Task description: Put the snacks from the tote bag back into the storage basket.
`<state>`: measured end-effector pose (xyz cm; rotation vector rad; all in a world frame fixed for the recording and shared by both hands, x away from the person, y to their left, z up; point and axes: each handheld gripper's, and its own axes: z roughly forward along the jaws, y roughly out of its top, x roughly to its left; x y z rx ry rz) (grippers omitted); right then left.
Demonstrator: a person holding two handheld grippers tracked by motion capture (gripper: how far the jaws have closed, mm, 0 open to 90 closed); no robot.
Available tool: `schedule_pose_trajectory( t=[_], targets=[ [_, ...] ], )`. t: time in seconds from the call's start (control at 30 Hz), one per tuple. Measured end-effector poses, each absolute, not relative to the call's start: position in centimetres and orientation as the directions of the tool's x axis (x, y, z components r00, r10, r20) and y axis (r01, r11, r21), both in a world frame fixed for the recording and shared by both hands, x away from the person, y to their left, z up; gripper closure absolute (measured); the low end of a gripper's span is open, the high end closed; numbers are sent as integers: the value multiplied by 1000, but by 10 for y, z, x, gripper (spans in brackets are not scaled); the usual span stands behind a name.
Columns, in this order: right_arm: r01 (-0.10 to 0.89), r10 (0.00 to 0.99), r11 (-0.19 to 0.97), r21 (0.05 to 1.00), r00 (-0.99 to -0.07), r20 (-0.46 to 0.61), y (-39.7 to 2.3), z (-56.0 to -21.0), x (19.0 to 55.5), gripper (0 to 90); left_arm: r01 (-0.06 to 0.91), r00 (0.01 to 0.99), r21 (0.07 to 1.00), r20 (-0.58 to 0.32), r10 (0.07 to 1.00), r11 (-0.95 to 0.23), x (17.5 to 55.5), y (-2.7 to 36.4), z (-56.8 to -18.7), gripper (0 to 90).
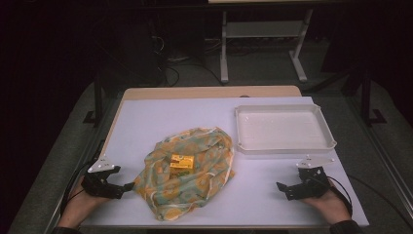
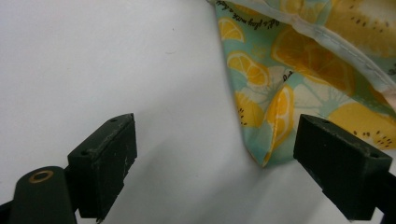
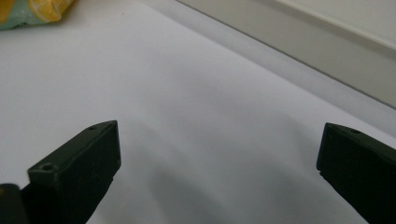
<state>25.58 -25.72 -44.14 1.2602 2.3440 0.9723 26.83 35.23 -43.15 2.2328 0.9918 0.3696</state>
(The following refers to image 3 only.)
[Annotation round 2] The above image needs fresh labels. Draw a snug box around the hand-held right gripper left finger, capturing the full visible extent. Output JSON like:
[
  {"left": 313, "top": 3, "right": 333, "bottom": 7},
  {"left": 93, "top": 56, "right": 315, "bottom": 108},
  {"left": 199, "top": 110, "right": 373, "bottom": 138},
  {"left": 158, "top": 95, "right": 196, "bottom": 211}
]
[{"left": 20, "top": 119, "right": 122, "bottom": 224}]

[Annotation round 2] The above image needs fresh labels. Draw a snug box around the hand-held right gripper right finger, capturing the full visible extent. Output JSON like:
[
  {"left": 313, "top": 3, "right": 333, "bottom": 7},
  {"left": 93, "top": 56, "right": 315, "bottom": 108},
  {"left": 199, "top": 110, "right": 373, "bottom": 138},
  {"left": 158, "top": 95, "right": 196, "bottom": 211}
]
[{"left": 316, "top": 122, "right": 396, "bottom": 224}]

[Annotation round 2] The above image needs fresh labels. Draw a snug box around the teal and yellow snack packet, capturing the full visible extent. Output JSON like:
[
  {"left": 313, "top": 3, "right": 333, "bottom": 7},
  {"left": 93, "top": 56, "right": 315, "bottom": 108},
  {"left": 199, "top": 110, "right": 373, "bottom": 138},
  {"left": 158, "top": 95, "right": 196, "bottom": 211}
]
[{"left": 0, "top": 0, "right": 77, "bottom": 31}]

